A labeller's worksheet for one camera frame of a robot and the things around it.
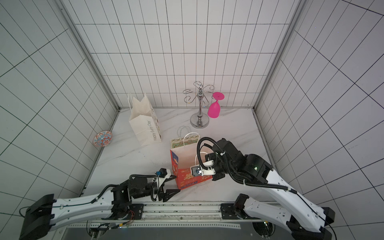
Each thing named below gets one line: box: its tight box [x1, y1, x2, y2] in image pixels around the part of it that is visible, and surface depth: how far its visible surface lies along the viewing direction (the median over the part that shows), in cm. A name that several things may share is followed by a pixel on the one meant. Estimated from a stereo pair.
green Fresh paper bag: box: [170, 134, 200, 149], surface depth 102 cm
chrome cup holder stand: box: [182, 81, 215, 129], surface depth 96 cm
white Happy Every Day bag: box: [128, 92, 162, 146], surface depth 90 cm
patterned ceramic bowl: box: [93, 131, 113, 147], surface depth 101 cm
